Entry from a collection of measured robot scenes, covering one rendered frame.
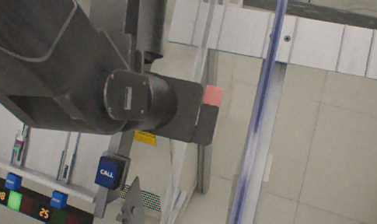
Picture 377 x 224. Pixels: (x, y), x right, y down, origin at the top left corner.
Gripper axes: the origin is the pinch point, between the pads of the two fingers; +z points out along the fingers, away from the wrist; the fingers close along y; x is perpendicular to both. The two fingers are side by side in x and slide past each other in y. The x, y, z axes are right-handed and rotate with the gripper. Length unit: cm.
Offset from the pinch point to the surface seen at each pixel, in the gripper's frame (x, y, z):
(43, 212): 26.7, 25.4, 21.0
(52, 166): 16.6, 24.6, 19.2
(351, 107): -17, -56, 149
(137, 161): 19, 21, 64
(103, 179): 15.0, 11.7, 13.4
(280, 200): 28, -28, 107
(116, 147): 9.6, 11.7, 16.3
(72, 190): 19.3, 18.3, 16.7
